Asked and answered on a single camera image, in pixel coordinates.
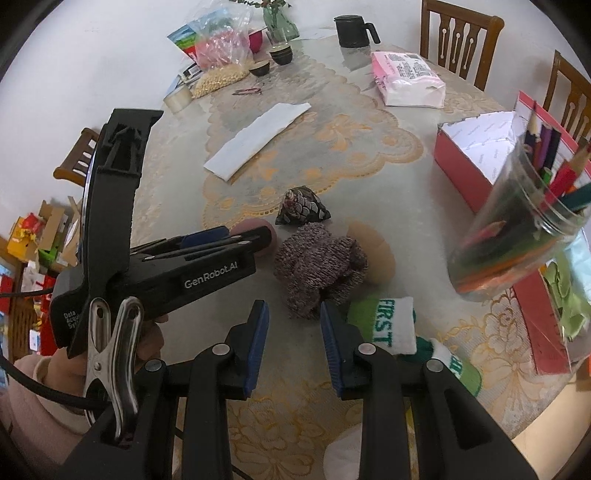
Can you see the brown wooden chair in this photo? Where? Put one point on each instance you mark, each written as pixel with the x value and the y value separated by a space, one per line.
pixel 74 161
pixel 565 69
pixel 461 13

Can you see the white green sock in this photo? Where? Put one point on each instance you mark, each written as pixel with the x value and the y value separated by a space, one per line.
pixel 468 378
pixel 388 323

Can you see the pink makeup sponge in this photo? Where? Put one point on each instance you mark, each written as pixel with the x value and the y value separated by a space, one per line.
pixel 270 237

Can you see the red paper-lined cardboard box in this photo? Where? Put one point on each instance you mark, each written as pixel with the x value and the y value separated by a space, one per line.
pixel 466 170

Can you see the red cup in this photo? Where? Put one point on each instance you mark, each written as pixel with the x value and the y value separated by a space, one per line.
pixel 255 41

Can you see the purple knit cloth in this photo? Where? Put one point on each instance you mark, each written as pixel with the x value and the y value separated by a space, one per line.
pixel 314 263

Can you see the clear plastic jar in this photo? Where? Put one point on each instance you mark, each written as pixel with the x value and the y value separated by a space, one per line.
pixel 503 249

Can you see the green glass vase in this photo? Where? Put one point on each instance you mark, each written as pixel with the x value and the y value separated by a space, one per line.
pixel 277 21

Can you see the pile of colourful boxes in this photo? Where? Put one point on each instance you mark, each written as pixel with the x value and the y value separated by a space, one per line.
pixel 27 235

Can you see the black mug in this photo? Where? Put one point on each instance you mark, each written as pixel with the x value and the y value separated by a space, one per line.
pixel 351 32

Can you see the glass jar of coloured pencils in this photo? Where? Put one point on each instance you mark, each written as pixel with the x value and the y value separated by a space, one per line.
pixel 565 177

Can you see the colourful printed packet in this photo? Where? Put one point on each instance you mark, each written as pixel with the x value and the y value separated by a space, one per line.
pixel 182 39

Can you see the clear bag of beans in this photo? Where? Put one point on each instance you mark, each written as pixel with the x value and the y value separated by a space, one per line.
pixel 217 82

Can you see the pink white tissue pack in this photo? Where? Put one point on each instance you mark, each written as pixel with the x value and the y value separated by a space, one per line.
pixel 406 81

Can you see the white paper strip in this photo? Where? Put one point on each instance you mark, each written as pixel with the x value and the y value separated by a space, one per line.
pixel 256 141

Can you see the green cloth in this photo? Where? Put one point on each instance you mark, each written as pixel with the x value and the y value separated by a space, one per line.
pixel 565 295

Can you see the person's left forearm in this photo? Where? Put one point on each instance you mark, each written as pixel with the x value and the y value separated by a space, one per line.
pixel 37 415

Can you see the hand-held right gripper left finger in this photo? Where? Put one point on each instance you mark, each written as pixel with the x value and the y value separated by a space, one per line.
pixel 256 346

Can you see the purple hair clip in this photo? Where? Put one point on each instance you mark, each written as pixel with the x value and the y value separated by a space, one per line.
pixel 249 91

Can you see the beige makeup sponge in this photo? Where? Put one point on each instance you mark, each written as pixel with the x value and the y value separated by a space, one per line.
pixel 376 258

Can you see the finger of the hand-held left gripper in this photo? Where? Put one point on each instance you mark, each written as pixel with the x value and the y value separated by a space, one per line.
pixel 203 237
pixel 231 247

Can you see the person's left hand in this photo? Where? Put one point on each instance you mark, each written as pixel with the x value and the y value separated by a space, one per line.
pixel 150 341

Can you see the black white patterned pouch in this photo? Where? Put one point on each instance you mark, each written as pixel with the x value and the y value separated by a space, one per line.
pixel 302 207

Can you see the clear bag of pink pieces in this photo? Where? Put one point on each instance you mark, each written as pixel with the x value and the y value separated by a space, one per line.
pixel 219 44

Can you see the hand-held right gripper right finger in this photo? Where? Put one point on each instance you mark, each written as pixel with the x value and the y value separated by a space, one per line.
pixel 332 350

